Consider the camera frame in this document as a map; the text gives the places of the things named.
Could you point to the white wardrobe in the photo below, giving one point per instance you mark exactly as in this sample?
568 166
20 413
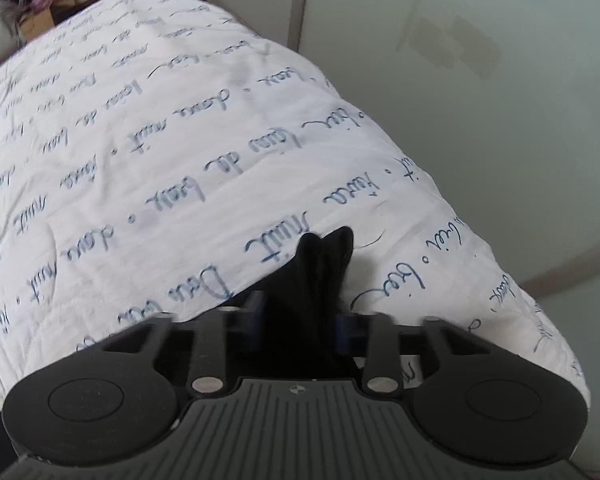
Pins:
480 110

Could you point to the cardboard box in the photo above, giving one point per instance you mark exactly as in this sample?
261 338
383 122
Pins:
36 22

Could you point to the black pants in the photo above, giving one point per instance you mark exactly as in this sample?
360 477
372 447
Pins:
315 300

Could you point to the white script-printed blanket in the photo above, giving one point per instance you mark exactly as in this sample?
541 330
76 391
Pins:
180 160

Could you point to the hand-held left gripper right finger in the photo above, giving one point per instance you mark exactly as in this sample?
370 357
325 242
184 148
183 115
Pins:
380 350

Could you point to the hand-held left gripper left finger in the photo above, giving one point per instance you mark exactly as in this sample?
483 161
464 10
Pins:
212 345

